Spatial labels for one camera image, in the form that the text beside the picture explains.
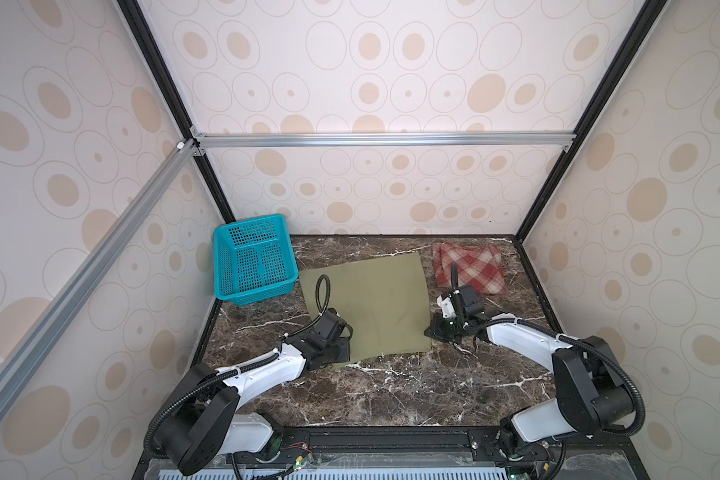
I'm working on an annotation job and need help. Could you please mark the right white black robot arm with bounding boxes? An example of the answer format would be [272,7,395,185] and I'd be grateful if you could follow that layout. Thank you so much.
[425,265,646,456]

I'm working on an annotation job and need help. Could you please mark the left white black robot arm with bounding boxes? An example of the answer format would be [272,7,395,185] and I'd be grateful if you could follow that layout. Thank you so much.
[143,274,353,476]

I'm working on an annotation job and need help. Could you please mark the olive green skirt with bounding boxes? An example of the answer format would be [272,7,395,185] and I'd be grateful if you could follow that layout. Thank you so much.
[299,253,431,363]

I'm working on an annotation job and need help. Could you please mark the diagonal aluminium left rail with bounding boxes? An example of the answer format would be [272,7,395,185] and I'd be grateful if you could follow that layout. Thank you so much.
[0,138,197,422]

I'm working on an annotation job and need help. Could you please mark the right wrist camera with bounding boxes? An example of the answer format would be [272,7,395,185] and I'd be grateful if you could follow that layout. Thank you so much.
[436,295,456,320]

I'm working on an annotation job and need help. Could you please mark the horizontal aluminium back rail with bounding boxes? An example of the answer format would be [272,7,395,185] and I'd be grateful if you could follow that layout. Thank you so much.
[196,131,576,149]

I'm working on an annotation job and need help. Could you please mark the red plaid skirt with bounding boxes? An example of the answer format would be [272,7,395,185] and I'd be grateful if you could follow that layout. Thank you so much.
[432,242,508,295]

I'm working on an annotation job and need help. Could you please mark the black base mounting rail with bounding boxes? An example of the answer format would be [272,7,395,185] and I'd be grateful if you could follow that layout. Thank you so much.
[133,424,649,480]

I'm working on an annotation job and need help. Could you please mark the teal plastic basket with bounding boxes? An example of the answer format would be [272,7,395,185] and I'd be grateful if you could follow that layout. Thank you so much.
[213,214,299,306]

